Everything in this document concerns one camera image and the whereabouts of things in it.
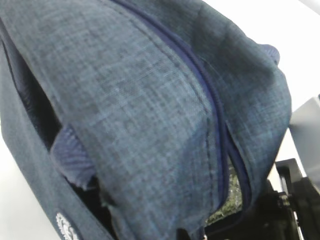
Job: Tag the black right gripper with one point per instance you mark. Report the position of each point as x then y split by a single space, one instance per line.
292 214

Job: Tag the dark blue lunch bag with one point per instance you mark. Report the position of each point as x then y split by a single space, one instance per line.
138 119

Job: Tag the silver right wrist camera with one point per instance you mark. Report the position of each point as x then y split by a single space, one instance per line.
305 130

